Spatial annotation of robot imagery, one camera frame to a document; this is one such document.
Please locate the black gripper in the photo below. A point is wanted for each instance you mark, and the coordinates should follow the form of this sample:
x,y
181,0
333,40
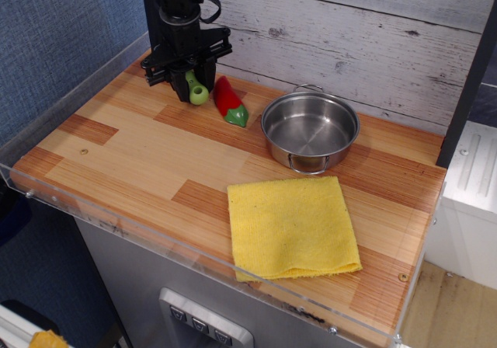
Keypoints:
x,y
185,47

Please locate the green grey toy spatula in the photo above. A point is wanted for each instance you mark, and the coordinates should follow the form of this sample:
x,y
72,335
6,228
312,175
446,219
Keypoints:
x,y
198,93

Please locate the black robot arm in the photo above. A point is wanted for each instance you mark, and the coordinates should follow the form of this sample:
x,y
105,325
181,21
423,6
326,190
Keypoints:
x,y
184,11

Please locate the steel pot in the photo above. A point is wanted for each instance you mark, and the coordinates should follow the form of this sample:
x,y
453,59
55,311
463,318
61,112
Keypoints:
x,y
309,130

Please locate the yellow cloth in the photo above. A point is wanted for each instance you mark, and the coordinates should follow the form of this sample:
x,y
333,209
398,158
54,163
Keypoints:
x,y
291,228

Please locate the red toy chili pepper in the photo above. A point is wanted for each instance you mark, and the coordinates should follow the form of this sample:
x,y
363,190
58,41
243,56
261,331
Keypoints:
x,y
229,104

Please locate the clear acrylic left guard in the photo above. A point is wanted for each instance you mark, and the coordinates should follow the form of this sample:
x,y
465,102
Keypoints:
x,y
56,114

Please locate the clear acrylic guard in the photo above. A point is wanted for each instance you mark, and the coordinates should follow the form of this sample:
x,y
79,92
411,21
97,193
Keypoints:
x,y
56,114
183,214

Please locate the clear acrylic front guard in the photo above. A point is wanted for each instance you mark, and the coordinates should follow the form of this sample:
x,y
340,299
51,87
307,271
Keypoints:
x,y
183,214

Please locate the grey cabinet with dispenser panel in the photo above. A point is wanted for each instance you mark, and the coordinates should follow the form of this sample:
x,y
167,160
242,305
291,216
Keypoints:
x,y
167,300

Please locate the yellow object bottom left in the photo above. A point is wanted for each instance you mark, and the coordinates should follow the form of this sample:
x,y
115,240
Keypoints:
x,y
47,339

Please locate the dark grey left post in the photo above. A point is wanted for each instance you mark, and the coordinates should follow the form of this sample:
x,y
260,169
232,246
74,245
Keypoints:
x,y
151,8

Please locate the dark grey post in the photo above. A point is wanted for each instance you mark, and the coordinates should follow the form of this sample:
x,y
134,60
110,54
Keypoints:
x,y
470,90
151,8

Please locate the dark grey right post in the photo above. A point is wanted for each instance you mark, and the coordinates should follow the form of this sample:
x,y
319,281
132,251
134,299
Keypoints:
x,y
470,90

